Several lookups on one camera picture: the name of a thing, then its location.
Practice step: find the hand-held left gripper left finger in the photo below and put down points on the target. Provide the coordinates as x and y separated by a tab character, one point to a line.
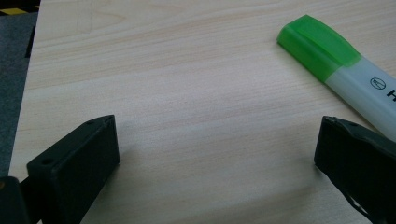
74	168

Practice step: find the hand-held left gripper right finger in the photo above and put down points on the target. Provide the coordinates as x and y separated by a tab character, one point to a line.
358	161

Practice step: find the green highlighter pen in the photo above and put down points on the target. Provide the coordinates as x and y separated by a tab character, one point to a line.
330	59

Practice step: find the yellow black hazard tape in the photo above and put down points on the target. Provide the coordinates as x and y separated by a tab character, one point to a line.
17	11

